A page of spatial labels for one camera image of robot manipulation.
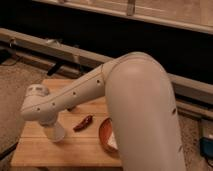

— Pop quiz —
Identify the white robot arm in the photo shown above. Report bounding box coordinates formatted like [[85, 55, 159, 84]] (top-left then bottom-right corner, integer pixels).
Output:
[[21, 52, 186, 171]]

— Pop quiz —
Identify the dried red chili pepper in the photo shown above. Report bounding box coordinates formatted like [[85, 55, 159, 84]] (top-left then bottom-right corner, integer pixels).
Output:
[[73, 115, 93, 132]]

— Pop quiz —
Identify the wooden table board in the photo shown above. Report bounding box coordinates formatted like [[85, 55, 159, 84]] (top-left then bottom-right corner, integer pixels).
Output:
[[10, 78, 123, 168]]

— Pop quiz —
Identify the red-brown round plate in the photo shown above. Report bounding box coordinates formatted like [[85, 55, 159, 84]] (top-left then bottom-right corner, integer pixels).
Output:
[[99, 118, 118, 153]]

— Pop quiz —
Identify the small white bottle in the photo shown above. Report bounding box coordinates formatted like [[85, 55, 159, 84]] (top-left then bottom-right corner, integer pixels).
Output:
[[107, 133, 118, 149]]

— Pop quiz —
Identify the blue object at right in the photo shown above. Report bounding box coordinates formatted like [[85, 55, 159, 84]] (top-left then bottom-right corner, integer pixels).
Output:
[[199, 136, 213, 159]]

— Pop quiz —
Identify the black clamp handle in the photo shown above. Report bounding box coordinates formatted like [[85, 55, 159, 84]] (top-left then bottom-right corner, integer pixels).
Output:
[[47, 62, 63, 76]]

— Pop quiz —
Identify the metal rail frame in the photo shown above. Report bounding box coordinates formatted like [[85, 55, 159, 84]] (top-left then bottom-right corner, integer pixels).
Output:
[[0, 28, 213, 119]]

